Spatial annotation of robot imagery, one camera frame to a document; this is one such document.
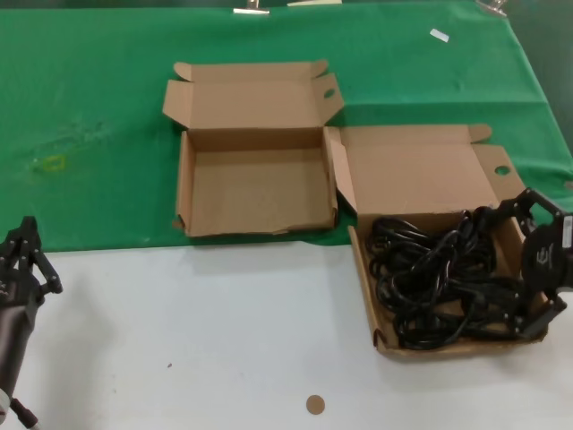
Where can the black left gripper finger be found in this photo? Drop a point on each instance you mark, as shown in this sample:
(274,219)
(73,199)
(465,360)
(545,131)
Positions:
(15,248)
(36,237)

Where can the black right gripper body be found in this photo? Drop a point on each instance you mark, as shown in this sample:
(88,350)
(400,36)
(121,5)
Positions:
(546,260)

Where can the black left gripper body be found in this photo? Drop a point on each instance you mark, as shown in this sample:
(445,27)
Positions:
(20,291)

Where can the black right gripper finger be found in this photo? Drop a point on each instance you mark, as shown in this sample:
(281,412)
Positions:
(539,315)
(515,206)

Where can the cardboard box with round hole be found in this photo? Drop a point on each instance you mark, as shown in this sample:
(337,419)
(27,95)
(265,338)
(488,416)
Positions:
(416,179)

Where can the cardboard box with oval hole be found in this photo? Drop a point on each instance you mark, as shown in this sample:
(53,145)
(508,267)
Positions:
(259,197)

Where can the green table cloth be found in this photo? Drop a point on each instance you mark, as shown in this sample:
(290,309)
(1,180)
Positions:
(89,89)

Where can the white tape piece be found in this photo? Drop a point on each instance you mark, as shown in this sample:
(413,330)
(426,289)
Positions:
(439,35)

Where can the metal cloth clip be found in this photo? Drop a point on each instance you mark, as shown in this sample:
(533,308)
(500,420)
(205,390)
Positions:
(251,9)
(492,6)

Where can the brown round sticker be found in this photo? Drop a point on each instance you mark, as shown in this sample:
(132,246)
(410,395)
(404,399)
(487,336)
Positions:
(315,405)

